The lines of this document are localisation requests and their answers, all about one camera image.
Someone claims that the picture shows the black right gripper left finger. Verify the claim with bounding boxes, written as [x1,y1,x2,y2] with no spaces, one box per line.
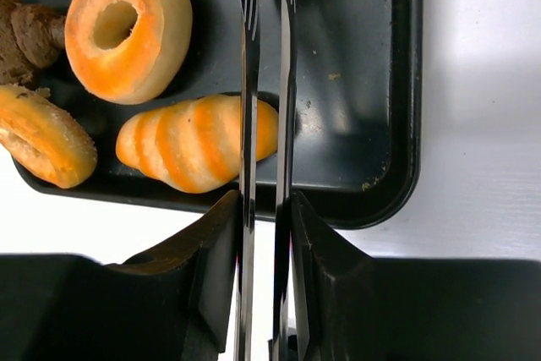
[1,191,240,360]

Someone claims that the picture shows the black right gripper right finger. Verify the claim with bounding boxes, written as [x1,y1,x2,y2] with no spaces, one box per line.
[292,192,540,360]

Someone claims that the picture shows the steel serving tongs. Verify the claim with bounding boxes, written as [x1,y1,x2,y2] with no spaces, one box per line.
[235,0,297,360]

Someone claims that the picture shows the striped orange bread loaf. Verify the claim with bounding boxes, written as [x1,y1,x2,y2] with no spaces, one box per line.
[115,94,280,194]

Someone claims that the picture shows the sugared orange donut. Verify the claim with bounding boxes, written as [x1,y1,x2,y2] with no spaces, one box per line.
[1,85,97,189]

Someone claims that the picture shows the pale glazed donut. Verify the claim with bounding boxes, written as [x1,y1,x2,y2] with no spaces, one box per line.
[64,0,193,105]

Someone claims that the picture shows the black baking tray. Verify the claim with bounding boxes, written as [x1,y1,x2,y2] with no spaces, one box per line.
[14,0,423,229]

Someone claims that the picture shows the brown chocolate croissant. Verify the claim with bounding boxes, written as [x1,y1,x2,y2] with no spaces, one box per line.
[1,0,66,89]

